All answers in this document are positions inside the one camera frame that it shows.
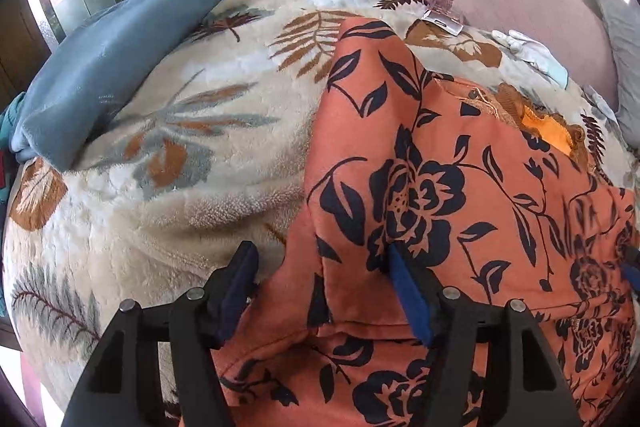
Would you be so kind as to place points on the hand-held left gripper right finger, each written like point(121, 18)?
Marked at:
point(410, 292)

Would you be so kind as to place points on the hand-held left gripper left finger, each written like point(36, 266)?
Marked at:
point(234, 292)

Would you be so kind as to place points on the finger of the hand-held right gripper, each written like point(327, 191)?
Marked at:
point(631, 264)

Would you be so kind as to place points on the orange floral garment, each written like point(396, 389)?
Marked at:
point(440, 227)

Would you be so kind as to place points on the leaf printed fleece blanket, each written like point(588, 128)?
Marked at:
point(200, 147)

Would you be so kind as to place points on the white glove with teal cuff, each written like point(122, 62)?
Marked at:
point(532, 52)

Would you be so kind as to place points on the grey pillow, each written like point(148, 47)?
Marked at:
point(617, 27)

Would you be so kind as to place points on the blue-grey plush blanket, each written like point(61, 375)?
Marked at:
point(105, 67)

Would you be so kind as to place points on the silver blanket label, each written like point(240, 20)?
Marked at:
point(443, 21)

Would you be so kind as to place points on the teal cloth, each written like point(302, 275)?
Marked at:
point(7, 129)

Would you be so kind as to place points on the pink quilted mattress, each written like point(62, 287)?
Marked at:
point(525, 2)

